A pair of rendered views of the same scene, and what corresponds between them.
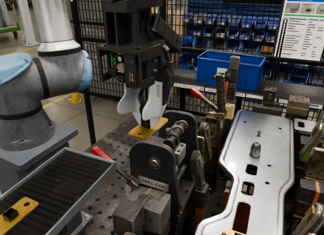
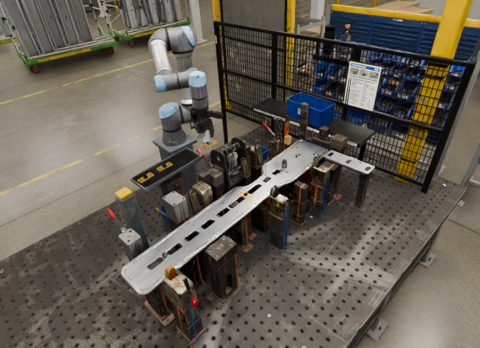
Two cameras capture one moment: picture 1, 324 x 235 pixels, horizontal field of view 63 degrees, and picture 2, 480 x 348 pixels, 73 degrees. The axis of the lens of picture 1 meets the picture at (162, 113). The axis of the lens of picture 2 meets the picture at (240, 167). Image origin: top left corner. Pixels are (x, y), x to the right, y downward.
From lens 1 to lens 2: 1.21 m
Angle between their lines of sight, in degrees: 20
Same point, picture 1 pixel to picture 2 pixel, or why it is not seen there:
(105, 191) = not seen: hidden behind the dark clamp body
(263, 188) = (273, 181)
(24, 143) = (172, 143)
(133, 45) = (198, 121)
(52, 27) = (187, 93)
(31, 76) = (177, 115)
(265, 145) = (295, 162)
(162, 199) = (218, 174)
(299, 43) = (358, 96)
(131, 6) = (196, 111)
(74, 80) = not seen: hidden behind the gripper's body
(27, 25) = (196, 21)
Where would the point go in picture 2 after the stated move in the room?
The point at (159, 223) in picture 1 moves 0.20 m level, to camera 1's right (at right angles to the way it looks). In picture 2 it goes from (215, 182) to (251, 189)
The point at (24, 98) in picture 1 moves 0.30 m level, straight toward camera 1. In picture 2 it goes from (173, 123) to (174, 151)
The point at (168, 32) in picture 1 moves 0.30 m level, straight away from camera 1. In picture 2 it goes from (213, 114) to (236, 90)
